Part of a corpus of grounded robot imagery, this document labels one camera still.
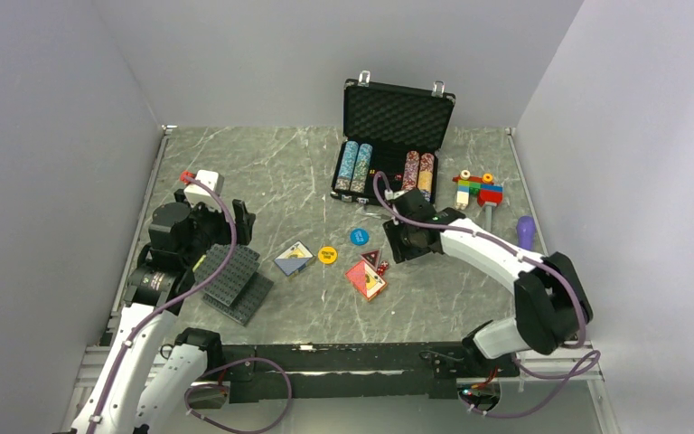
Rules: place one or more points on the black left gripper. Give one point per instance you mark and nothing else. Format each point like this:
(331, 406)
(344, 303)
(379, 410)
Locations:
(243, 221)

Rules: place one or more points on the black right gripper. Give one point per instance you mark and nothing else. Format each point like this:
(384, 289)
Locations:
(400, 252)

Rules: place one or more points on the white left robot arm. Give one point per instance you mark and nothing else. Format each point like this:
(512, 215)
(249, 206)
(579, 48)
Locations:
(127, 397)

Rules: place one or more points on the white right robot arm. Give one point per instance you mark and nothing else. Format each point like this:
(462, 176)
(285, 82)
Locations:
(551, 309)

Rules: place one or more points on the blue small blind button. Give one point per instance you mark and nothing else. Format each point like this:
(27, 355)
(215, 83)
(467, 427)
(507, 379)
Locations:
(359, 237)

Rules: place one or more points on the black triangular all-in marker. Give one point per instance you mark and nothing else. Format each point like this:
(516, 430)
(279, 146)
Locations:
(372, 257)

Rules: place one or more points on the yellow and blue chip stack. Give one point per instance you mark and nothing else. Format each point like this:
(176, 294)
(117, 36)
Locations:
(426, 174)

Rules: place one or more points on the red backed card deck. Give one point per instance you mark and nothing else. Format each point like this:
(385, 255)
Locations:
(366, 279)

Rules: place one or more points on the green and grey chip stack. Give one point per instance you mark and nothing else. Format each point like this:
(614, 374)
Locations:
(361, 168)

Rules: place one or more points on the purple red blue chip stack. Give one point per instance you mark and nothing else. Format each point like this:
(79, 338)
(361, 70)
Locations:
(411, 170)

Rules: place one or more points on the lower dark grey baseplate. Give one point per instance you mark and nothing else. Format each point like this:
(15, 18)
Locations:
(247, 303)

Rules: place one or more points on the large dark grey baseplate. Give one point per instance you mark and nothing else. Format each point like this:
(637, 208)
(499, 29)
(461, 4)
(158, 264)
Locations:
(227, 286)

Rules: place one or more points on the blue and grey chip stack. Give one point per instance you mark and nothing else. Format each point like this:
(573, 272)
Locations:
(346, 166)

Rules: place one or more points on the yellow big blind button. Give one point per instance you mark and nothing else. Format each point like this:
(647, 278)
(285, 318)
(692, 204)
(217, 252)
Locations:
(327, 255)

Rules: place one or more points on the black poker chip case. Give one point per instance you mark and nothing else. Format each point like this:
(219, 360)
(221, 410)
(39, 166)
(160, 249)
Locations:
(393, 119)

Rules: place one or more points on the colourful toy brick figure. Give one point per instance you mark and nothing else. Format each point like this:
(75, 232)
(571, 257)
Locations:
(487, 194)

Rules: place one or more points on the purple toy microphone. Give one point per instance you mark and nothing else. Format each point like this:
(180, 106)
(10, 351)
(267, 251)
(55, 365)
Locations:
(526, 231)

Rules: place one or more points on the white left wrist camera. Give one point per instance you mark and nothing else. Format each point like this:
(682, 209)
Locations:
(202, 187)

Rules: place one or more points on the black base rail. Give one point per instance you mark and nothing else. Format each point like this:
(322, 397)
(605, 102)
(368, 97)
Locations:
(433, 369)

